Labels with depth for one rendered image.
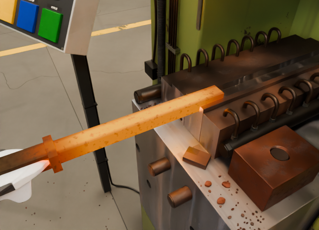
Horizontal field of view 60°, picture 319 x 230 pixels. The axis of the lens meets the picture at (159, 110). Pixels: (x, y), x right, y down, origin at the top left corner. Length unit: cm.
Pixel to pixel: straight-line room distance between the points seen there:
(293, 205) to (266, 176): 9
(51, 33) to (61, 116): 132
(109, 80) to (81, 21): 159
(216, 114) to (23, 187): 32
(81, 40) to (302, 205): 63
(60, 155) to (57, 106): 175
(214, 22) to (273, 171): 40
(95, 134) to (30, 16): 51
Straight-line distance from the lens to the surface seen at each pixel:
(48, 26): 81
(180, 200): 51
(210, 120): 49
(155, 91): 62
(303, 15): 92
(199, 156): 51
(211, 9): 69
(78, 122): 199
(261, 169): 45
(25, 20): 89
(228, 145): 48
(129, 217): 150
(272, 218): 49
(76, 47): 79
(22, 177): 42
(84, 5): 78
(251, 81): 61
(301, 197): 53
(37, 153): 43
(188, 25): 73
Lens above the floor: 132
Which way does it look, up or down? 41 degrees down
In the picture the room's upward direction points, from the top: straight up
